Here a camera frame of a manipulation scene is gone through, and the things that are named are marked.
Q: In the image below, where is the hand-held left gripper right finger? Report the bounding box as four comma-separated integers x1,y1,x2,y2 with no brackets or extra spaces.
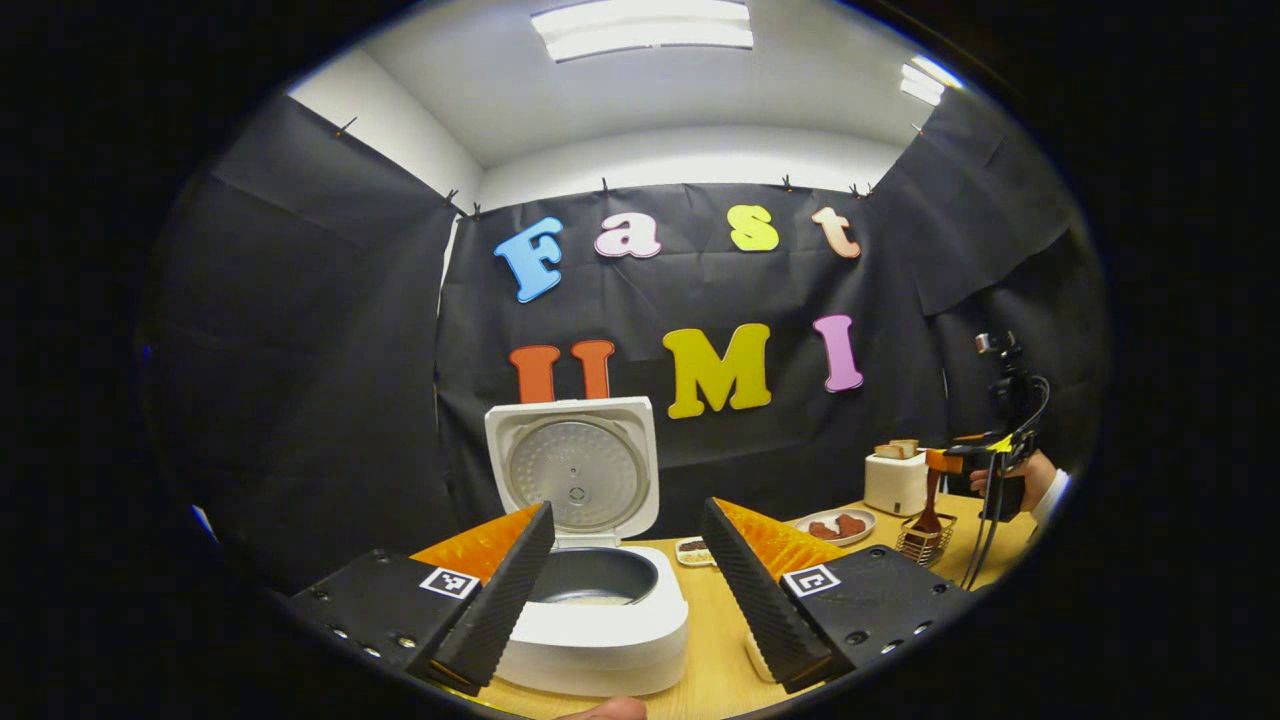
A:
700,497,976,696

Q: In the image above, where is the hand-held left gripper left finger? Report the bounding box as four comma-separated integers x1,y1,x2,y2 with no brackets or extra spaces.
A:
290,500,556,698

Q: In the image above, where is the white rice heap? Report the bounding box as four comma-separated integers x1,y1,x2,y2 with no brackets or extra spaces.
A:
745,630,781,686

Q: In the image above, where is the wire chopstick holder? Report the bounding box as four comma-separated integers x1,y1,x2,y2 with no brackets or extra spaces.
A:
895,513,954,568

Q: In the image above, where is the white rice cooker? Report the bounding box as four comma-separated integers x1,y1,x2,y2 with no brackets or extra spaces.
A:
484,396,691,698

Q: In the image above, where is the white toaster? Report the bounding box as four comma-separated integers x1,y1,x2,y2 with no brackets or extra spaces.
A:
864,450,931,517

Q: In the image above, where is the white round plate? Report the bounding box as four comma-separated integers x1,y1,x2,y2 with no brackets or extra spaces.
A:
793,507,878,548

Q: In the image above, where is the black backdrop cloth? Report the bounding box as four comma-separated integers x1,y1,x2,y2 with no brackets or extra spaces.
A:
140,95,1109,591

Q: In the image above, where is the small ceiling light panel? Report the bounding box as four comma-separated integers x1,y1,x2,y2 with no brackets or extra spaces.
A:
900,55,961,106

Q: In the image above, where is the long ceiling light panel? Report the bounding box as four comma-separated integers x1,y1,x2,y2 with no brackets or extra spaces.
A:
530,0,754,63

